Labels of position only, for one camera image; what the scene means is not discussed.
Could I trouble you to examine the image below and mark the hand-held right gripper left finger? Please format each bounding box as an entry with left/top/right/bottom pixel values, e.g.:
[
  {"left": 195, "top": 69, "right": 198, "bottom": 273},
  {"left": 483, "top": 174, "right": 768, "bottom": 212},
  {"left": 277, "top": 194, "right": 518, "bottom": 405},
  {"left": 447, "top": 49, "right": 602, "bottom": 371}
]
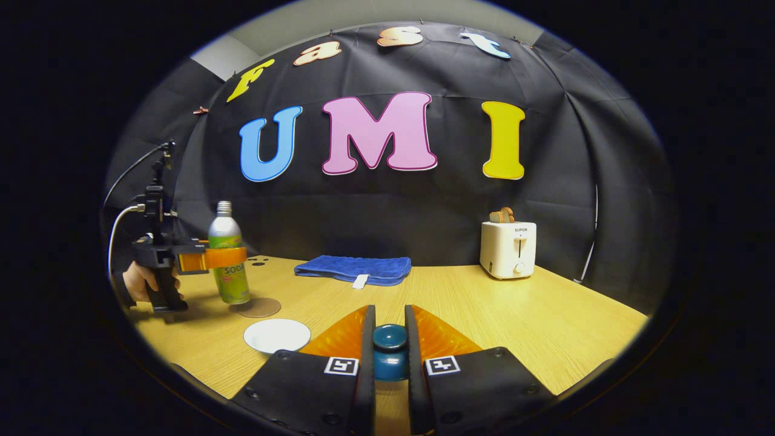
[{"left": 230, "top": 305, "right": 377, "bottom": 436}]

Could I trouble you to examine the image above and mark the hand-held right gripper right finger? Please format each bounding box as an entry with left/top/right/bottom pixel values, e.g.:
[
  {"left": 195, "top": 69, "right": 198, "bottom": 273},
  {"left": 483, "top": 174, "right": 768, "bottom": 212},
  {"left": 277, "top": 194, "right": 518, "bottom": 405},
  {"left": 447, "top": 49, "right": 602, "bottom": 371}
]
[{"left": 404, "top": 305, "right": 555, "bottom": 436}]

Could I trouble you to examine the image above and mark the teal teacup lid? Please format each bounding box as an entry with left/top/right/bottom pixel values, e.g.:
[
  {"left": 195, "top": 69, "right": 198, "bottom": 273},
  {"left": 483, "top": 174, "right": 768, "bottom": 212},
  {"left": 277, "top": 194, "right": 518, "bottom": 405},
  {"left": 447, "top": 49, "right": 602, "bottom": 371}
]
[{"left": 372, "top": 324, "right": 408, "bottom": 382}]

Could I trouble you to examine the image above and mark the silver green water bottle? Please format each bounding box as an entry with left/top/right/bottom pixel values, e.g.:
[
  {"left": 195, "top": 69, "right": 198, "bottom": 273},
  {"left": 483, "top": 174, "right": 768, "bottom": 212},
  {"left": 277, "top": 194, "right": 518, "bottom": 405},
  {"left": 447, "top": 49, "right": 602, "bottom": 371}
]
[{"left": 208, "top": 201, "right": 251, "bottom": 305}]

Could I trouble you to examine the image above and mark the brown round coaster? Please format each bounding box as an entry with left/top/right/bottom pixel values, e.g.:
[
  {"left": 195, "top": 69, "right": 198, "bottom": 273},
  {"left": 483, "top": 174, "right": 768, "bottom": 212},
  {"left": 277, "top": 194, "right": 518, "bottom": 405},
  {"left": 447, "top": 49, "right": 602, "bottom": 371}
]
[{"left": 229, "top": 297, "right": 282, "bottom": 319}]

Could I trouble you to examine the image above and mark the blue folded towel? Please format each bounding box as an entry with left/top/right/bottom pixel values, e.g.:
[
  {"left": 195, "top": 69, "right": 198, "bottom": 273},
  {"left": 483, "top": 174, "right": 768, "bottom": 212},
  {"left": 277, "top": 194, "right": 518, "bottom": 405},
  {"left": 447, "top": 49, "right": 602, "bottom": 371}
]
[{"left": 294, "top": 255, "right": 412, "bottom": 289}]

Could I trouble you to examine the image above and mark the white toaster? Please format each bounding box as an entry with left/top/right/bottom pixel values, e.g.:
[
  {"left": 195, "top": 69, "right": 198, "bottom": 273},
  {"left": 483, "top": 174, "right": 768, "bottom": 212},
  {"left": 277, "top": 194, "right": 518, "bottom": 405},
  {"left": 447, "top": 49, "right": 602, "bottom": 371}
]
[{"left": 480, "top": 221, "right": 537, "bottom": 280}]

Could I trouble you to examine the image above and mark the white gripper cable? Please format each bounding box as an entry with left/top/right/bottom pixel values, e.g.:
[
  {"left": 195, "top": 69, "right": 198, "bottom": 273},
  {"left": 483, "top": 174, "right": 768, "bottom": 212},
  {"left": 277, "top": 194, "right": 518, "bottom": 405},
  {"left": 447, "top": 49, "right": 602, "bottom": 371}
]
[{"left": 108, "top": 205, "right": 146, "bottom": 279}]

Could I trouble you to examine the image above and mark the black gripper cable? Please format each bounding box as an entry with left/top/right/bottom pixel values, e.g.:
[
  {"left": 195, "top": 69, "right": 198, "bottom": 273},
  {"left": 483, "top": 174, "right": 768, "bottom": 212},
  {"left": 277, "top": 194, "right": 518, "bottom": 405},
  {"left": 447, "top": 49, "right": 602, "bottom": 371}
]
[{"left": 104, "top": 144, "right": 167, "bottom": 206}]

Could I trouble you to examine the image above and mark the white hanging cable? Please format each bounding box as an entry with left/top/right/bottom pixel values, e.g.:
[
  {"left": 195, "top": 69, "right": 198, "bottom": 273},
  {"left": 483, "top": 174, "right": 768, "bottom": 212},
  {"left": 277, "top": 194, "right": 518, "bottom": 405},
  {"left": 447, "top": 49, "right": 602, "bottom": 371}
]
[{"left": 574, "top": 185, "right": 599, "bottom": 284}]

